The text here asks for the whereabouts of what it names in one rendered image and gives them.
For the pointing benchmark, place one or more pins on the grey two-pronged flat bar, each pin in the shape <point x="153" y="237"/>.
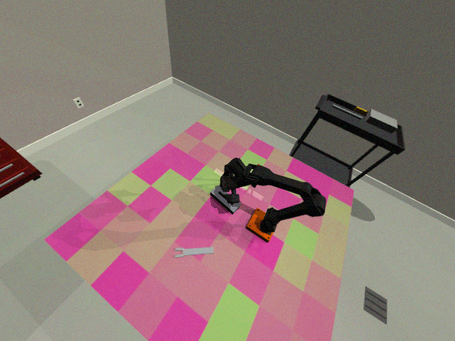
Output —
<point x="190" y="251"/>

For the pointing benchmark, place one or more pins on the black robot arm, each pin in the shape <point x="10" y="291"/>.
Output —
<point x="313" y="204"/>

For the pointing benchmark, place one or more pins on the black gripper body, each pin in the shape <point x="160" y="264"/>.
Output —
<point x="233" y="198"/>

